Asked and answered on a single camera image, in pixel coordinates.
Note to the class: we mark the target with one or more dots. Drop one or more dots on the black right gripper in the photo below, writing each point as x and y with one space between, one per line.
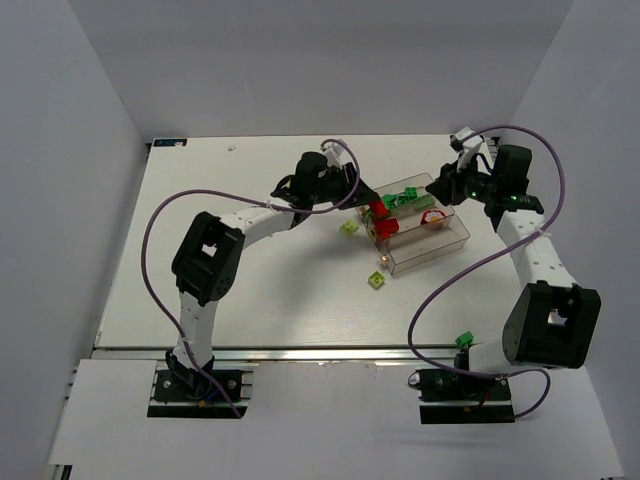
451 183

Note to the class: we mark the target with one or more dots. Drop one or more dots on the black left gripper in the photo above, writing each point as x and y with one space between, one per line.
343 185

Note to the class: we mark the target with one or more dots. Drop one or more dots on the green 2x2 lego brick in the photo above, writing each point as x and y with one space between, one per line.
411 193

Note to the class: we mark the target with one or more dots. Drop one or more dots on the lime 2x2 lego brick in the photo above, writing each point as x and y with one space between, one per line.
349 228

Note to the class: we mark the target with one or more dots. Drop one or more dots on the green and red lego stack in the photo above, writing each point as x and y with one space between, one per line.
385 228

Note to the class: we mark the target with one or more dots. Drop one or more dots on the lime lego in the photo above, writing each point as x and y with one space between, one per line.
376 280

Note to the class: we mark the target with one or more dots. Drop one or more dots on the small red lego brick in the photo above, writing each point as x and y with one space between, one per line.
378 210

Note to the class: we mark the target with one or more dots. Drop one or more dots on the green curved lego brick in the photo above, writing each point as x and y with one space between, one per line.
392 202

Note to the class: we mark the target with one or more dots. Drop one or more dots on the green 2x4 lego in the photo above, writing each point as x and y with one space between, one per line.
422 202

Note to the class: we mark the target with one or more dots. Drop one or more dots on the red lego piece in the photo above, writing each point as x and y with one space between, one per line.
432 216

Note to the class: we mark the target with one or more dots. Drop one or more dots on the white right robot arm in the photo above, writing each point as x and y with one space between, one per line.
554 318

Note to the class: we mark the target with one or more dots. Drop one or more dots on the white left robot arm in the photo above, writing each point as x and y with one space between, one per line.
208 258

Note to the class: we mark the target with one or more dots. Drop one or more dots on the clear three-compartment container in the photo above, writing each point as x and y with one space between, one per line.
414 244

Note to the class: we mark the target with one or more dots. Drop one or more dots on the green lego at table edge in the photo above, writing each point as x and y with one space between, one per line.
465 339

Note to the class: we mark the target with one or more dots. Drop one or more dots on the blue label sticker left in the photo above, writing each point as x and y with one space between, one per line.
169 143

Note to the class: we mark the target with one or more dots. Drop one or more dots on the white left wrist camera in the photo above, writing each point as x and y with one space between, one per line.
333 150

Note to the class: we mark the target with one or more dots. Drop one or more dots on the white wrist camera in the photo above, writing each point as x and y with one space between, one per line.
333 150
467 144

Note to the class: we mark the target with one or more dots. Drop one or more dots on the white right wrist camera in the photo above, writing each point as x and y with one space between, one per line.
467 144

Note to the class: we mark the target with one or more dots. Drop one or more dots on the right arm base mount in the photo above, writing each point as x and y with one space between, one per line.
447 398

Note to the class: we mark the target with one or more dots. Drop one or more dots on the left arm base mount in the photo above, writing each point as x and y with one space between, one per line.
172 398

